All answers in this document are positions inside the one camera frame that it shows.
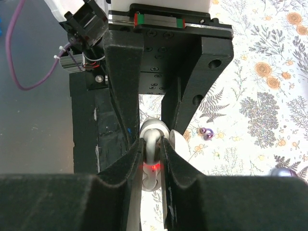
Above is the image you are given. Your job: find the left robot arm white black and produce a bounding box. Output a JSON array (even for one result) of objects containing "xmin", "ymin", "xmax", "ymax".
[{"xmin": 47, "ymin": 0, "xmax": 234, "ymax": 148}]

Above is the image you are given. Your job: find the white earbud charging case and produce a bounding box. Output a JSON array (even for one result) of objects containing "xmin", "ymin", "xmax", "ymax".
[{"xmin": 140, "ymin": 117, "xmax": 190, "ymax": 192}]

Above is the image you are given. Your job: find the purple earbud left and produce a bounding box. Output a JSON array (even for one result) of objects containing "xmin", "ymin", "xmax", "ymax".
[{"xmin": 197, "ymin": 128, "xmax": 214, "ymax": 141}]

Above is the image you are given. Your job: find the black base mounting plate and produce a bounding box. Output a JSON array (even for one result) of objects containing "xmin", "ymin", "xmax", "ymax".
[{"xmin": 69, "ymin": 72, "xmax": 127, "ymax": 174}]

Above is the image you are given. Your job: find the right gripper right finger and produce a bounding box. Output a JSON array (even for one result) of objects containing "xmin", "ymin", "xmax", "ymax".
[{"xmin": 161, "ymin": 138, "xmax": 308, "ymax": 231}]

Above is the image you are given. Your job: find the white earbud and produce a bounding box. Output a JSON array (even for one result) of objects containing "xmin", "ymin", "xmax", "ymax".
[{"xmin": 143, "ymin": 129, "xmax": 161, "ymax": 165}]

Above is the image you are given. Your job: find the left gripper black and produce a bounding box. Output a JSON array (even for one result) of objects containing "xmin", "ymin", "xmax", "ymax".
[{"xmin": 103, "ymin": 4, "xmax": 234, "ymax": 150}]

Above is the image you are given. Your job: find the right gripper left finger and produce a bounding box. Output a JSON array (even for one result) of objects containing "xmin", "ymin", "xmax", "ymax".
[{"xmin": 0, "ymin": 139, "xmax": 145, "ymax": 231}]

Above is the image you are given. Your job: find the purple earbud charging case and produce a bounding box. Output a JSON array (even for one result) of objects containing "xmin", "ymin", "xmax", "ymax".
[{"xmin": 269, "ymin": 167, "xmax": 298, "ymax": 178}]

